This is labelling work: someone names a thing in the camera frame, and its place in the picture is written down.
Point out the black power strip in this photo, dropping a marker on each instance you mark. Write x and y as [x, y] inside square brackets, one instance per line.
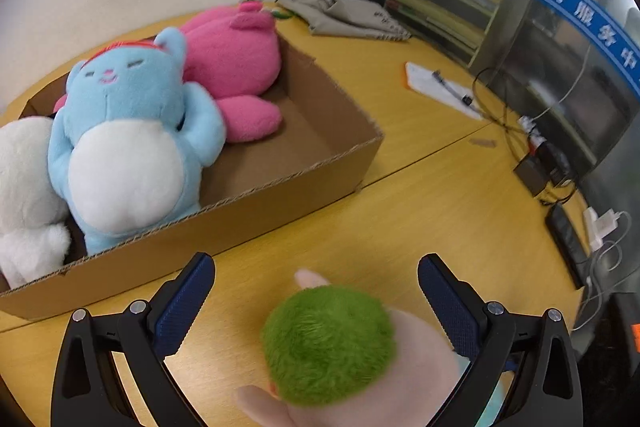
[562, 232]

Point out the grey folded cloth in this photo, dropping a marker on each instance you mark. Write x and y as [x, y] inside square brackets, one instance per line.
[345, 14]

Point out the blue plush bear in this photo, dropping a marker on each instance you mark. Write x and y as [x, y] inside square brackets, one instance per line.
[125, 107]

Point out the pink plush toy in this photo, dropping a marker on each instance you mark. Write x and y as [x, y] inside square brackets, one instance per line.
[235, 52]

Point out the green-haired plush doll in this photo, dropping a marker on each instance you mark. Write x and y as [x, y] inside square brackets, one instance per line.
[325, 347]

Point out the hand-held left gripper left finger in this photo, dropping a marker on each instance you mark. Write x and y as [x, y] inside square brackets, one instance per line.
[185, 302]

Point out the black power adapter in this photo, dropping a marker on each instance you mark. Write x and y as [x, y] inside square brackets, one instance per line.
[532, 174]

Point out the cardboard box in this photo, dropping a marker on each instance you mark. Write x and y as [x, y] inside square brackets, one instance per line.
[290, 202]

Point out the white paper sheet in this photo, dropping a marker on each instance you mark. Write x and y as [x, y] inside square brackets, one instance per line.
[425, 79]

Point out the small white plug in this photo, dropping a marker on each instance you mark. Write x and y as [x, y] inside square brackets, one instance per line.
[531, 129]

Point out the white plush toy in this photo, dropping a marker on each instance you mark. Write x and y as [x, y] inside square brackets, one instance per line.
[25, 177]

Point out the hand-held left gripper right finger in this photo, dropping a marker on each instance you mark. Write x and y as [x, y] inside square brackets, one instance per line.
[447, 302]

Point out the white charger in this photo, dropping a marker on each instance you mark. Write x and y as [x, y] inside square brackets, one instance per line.
[600, 224]

